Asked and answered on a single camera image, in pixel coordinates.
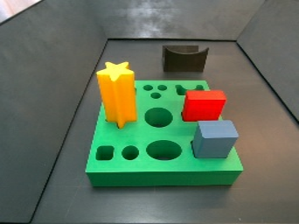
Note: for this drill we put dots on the black curved cradle fixture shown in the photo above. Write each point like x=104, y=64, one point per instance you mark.
x=182, y=58

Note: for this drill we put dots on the yellow star prism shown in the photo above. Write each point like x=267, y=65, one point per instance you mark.
x=117, y=92

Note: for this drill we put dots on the green foam shape-sorter block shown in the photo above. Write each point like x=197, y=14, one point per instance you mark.
x=148, y=153

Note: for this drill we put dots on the red rectangular block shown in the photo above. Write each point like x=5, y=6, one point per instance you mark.
x=202, y=105

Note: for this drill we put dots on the light blue rectangular block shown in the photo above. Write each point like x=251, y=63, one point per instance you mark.
x=213, y=139

